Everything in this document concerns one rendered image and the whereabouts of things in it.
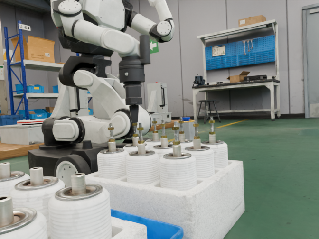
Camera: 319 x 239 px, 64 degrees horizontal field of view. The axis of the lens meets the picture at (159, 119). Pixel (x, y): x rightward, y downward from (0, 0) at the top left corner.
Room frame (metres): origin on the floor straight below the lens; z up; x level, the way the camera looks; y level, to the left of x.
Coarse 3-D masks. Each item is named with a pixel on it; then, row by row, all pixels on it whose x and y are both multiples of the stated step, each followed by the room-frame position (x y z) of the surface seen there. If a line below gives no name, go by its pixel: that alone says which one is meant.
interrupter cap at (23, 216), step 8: (16, 208) 0.35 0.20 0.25; (24, 208) 0.35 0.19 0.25; (32, 208) 0.35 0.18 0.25; (16, 216) 0.33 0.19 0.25; (24, 216) 0.32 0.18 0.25; (32, 216) 0.32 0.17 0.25; (8, 224) 0.31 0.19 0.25; (16, 224) 0.30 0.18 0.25; (24, 224) 0.30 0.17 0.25; (0, 232) 0.28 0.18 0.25; (8, 232) 0.29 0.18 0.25
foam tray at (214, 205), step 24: (216, 168) 0.80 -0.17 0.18; (240, 168) 0.85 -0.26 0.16; (120, 192) 0.68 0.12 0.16; (144, 192) 0.63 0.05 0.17; (168, 192) 0.60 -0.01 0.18; (192, 192) 0.59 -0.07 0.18; (216, 192) 0.68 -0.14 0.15; (240, 192) 0.85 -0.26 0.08; (144, 216) 0.64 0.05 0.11; (168, 216) 0.60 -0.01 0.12; (192, 216) 0.56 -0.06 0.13; (216, 216) 0.67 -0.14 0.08; (240, 216) 0.84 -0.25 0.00
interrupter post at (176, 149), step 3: (174, 147) 0.66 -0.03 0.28; (177, 147) 0.66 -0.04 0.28; (180, 147) 0.66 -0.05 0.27; (174, 150) 0.66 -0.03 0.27; (177, 150) 0.66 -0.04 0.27; (180, 150) 0.66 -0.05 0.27; (174, 153) 0.66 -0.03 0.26; (177, 153) 0.66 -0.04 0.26; (180, 153) 0.66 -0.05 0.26; (174, 156) 0.66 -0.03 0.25; (177, 156) 0.66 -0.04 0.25; (180, 156) 0.66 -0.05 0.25
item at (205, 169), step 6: (186, 150) 0.75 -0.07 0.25; (210, 150) 0.74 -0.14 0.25; (198, 156) 0.72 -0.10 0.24; (204, 156) 0.72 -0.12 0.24; (210, 156) 0.73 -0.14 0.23; (198, 162) 0.72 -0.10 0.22; (204, 162) 0.72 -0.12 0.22; (210, 162) 0.73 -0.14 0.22; (198, 168) 0.72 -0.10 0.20; (204, 168) 0.72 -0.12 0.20; (210, 168) 0.73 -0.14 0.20; (198, 174) 0.72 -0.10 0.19; (204, 174) 0.72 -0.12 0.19; (210, 174) 0.73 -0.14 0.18
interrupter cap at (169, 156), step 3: (168, 153) 0.70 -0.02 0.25; (171, 153) 0.70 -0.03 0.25; (183, 153) 0.69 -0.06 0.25; (186, 153) 0.69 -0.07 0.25; (189, 153) 0.68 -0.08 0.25; (165, 156) 0.65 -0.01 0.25; (168, 156) 0.65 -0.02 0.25; (171, 156) 0.67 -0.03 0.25; (183, 156) 0.64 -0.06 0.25; (186, 156) 0.64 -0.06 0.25; (189, 156) 0.64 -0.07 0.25
